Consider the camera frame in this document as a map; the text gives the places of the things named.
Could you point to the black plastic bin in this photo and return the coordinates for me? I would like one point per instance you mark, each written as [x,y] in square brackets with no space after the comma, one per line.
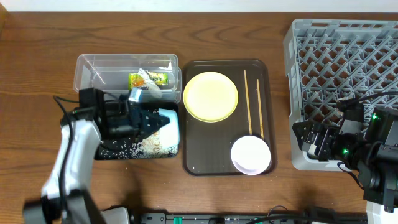
[126,148]

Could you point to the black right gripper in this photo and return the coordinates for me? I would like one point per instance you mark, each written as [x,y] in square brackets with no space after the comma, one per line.
[330,132]

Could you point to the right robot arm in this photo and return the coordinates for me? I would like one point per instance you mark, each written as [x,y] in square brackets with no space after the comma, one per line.
[370,157]

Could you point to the white napkin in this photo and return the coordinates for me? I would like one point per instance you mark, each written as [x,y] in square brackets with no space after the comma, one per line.
[149,84]

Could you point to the black equipment rail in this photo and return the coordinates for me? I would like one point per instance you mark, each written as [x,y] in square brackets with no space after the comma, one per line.
[278,214]

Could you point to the grey dishwasher rack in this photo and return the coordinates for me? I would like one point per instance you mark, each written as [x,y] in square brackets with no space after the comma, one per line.
[326,60]

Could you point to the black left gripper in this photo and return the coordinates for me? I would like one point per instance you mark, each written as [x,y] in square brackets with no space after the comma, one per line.
[136,120]

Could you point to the green orange snack wrapper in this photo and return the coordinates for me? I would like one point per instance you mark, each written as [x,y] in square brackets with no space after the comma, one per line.
[136,80]

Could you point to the white lilac bowl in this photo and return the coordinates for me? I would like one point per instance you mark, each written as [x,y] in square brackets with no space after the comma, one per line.
[250,155]

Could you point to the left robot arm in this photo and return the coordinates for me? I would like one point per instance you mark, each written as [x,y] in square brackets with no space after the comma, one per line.
[99,116]

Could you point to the blue bowl with rice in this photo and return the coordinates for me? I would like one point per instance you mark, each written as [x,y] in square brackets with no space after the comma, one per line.
[163,143]

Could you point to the clear plastic bin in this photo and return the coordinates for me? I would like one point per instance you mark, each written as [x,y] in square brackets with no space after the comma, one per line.
[112,72]

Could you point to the dark brown serving tray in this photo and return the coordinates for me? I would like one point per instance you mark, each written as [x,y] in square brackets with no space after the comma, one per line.
[207,146]

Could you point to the yellow plate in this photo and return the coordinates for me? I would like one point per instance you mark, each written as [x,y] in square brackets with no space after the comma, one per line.
[210,97]

